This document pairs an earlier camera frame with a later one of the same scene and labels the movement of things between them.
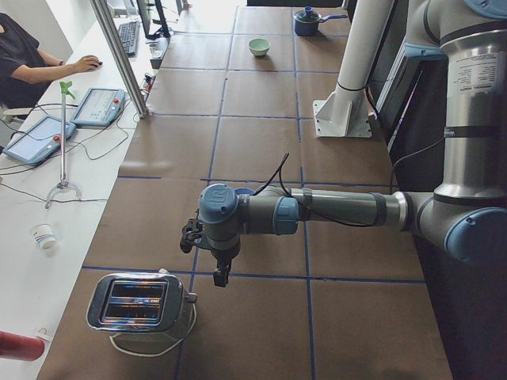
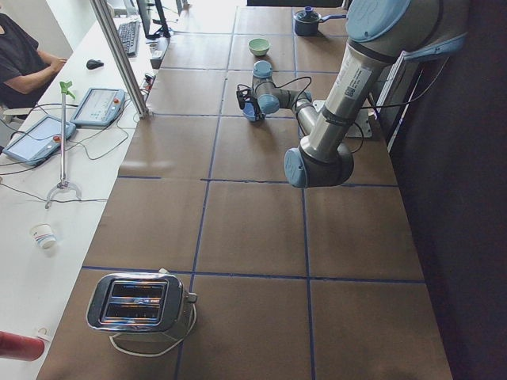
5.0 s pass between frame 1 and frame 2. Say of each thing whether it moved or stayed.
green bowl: stayed
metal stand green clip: stayed
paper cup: stayed
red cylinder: stayed
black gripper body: moved
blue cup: moved
